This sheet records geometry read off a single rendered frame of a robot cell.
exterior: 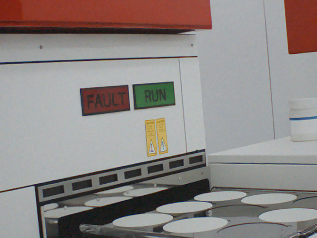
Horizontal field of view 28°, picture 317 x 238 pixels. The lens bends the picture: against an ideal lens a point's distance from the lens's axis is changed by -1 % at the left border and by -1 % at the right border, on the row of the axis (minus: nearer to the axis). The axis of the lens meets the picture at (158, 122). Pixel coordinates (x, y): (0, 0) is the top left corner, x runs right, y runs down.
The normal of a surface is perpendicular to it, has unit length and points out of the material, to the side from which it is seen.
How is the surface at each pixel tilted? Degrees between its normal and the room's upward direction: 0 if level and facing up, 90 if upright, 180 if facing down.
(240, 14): 90
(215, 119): 90
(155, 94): 90
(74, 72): 90
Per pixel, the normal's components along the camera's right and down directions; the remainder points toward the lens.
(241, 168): -0.66, 0.10
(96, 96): 0.74, -0.03
